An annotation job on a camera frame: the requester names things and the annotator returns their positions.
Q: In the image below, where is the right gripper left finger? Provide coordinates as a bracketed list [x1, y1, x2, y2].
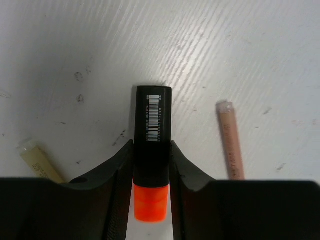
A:
[0, 140, 134, 240]

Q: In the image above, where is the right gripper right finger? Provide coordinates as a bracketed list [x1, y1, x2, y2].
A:
[169, 143, 320, 240]

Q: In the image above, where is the orange cap black highlighter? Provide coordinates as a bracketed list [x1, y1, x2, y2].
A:
[133, 85, 172, 223]

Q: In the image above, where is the slim pink highlighter pen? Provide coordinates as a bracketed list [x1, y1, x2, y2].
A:
[216, 100, 245, 181]

